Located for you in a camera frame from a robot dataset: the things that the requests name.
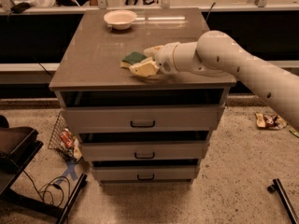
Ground black stand leg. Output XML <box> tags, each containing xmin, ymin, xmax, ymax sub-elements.
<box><xmin>267</xmin><ymin>178</ymin><xmax>299</xmax><ymax>224</ymax></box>

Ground white paper bowl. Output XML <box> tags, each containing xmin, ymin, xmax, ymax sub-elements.
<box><xmin>104</xmin><ymin>10</ymin><xmax>137</xmax><ymax>31</ymax></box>

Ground wire mesh basket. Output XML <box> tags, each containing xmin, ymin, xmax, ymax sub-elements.
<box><xmin>48</xmin><ymin>114</ymin><xmax>82</xmax><ymax>163</ymax></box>

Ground green and yellow sponge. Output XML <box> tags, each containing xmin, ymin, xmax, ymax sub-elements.
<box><xmin>121</xmin><ymin>51</ymin><xmax>146</xmax><ymax>68</ymax></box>

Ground crumpled snack wrappers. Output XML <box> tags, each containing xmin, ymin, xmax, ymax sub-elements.
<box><xmin>255</xmin><ymin>113</ymin><xmax>288</xmax><ymax>130</ymax></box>

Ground grey drawer cabinet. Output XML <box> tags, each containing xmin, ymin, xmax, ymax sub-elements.
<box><xmin>49</xmin><ymin>7</ymin><xmax>237</xmax><ymax>187</ymax></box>

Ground middle grey drawer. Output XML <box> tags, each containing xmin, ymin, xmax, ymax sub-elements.
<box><xmin>80</xmin><ymin>141</ymin><xmax>209</xmax><ymax>161</ymax></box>

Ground black device on ledge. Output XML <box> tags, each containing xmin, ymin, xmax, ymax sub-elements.
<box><xmin>10</xmin><ymin>2</ymin><xmax>31</xmax><ymax>14</ymax></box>

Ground top grey drawer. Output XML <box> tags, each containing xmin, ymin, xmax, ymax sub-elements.
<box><xmin>62</xmin><ymin>105</ymin><xmax>224</xmax><ymax>133</ymax></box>

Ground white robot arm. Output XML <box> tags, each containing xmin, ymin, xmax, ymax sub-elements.
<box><xmin>130</xmin><ymin>31</ymin><xmax>299</xmax><ymax>130</ymax></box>

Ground red snack packet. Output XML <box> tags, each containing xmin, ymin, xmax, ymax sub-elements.
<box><xmin>60</xmin><ymin>130</ymin><xmax>74</xmax><ymax>148</ymax></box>

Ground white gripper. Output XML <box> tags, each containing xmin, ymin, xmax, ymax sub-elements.
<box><xmin>129</xmin><ymin>42</ymin><xmax>178</xmax><ymax>77</ymax></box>

